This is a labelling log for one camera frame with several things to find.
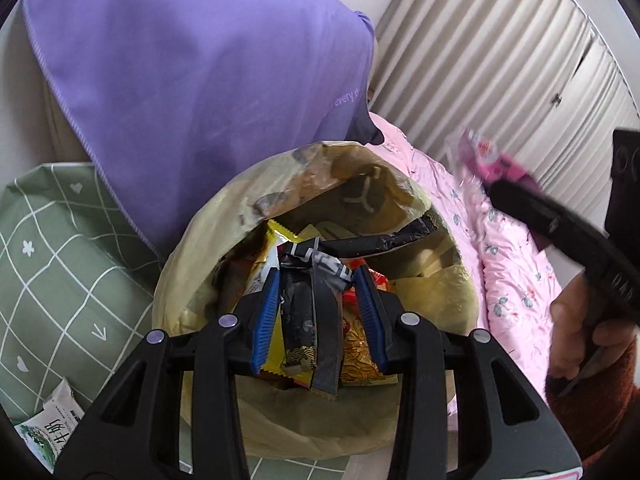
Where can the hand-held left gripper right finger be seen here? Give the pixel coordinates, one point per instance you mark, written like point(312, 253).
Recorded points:
point(369, 320)

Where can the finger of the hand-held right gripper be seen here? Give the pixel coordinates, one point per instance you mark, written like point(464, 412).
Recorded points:
point(545, 220)

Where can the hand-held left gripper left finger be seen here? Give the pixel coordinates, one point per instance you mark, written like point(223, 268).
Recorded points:
point(265, 320)

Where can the black snack wrapper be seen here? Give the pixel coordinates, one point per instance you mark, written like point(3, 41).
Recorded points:
point(300, 320)

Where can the pink candy wrapper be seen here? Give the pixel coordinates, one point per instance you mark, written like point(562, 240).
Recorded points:
point(482, 156)

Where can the trash bin with yellow bag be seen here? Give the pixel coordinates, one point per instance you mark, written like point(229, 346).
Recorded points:
point(210, 240)

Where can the person's right forearm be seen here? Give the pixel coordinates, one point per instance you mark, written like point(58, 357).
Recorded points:
point(600, 410)

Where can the person's right hand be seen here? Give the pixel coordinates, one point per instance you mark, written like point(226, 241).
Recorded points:
point(567, 330)

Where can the pink floral blanket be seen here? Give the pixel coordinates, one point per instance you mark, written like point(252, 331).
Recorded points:
point(505, 270)

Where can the white pleated curtain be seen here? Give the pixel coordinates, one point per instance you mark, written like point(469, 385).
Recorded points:
point(500, 60)

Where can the green checked tablecloth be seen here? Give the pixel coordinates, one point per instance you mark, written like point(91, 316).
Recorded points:
point(60, 270)

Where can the white green milk packet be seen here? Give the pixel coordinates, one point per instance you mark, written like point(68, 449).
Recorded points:
point(47, 425)

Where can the purple cloth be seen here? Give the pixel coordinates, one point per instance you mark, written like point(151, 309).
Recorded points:
point(190, 85)

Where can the beige board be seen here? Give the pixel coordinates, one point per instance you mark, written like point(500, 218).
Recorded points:
point(62, 125)

